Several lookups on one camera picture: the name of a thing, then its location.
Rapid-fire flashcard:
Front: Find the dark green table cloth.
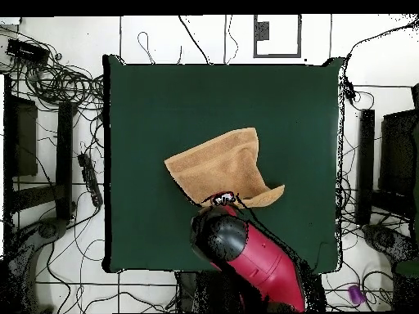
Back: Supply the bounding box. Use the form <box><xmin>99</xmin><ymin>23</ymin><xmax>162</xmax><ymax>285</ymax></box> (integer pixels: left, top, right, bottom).
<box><xmin>102</xmin><ymin>54</ymin><xmax>345</xmax><ymax>275</ymax></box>

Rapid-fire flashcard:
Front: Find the small grey square plate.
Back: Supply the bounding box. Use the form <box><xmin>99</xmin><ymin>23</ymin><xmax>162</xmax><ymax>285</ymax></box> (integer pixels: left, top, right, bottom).
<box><xmin>255</xmin><ymin>20</ymin><xmax>270</xmax><ymax>42</ymax></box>

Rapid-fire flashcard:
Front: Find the black pedestal post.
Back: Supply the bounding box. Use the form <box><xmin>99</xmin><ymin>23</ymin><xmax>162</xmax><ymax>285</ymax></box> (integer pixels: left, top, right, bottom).
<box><xmin>176</xmin><ymin>271</ymin><xmax>199</xmax><ymax>312</ymax></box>

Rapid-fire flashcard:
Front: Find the purple object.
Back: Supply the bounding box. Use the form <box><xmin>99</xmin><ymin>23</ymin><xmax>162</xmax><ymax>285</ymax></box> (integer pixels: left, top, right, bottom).
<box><xmin>347</xmin><ymin>284</ymin><xmax>366</xmax><ymax>306</ymax></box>

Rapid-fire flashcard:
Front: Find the green object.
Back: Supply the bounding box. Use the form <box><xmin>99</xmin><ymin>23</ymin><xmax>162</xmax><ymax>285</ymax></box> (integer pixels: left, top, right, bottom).
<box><xmin>394</xmin><ymin>259</ymin><xmax>419</xmax><ymax>279</ymax></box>

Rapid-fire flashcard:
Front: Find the black rectangular box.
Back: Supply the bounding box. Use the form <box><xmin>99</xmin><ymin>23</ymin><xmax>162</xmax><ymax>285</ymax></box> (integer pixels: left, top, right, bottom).
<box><xmin>5</xmin><ymin>38</ymin><xmax>51</xmax><ymax>65</ymax></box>

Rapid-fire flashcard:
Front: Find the black cable tangle with plug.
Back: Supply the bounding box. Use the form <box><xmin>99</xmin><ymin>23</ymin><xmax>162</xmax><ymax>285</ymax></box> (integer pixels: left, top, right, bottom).
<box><xmin>336</xmin><ymin>81</ymin><xmax>377</xmax><ymax>236</ymax></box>

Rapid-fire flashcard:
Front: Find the grey stand foot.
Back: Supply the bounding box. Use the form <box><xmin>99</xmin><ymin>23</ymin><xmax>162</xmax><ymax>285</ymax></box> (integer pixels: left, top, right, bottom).
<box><xmin>361</xmin><ymin>223</ymin><xmax>417</xmax><ymax>262</ymax></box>
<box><xmin>6</xmin><ymin>217</ymin><xmax>70</xmax><ymax>313</ymax></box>

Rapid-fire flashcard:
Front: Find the dark flat panel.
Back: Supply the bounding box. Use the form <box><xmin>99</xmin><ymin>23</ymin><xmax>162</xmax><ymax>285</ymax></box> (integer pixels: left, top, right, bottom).
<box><xmin>379</xmin><ymin>109</ymin><xmax>419</xmax><ymax>197</ymax></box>
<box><xmin>14</xmin><ymin>96</ymin><xmax>38</xmax><ymax>177</ymax></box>

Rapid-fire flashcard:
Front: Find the black power strip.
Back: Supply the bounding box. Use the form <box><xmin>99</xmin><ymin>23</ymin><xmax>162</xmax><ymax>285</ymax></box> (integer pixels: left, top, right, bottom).
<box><xmin>77</xmin><ymin>152</ymin><xmax>104</xmax><ymax>208</ymax></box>

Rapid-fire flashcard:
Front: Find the tan terry towel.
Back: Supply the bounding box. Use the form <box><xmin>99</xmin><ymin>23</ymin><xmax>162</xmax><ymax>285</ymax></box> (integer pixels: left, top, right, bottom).
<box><xmin>164</xmin><ymin>126</ymin><xmax>286</xmax><ymax>209</ymax></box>

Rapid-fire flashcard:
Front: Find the grey rectangular floor frame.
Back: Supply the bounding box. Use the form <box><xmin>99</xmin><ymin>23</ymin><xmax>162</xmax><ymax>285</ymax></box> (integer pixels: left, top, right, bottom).
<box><xmin>253</xmin><ymin>14</ymin><xmax>302</xmax><ymax>59</ymax></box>

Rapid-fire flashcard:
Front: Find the tangled black cable coil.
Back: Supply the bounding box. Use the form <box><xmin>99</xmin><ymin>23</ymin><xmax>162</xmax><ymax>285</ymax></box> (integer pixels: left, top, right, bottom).
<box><xmin>0</xmin><ymin>25</ymin><xmax>106</xmax><ymax>112</ymax></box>

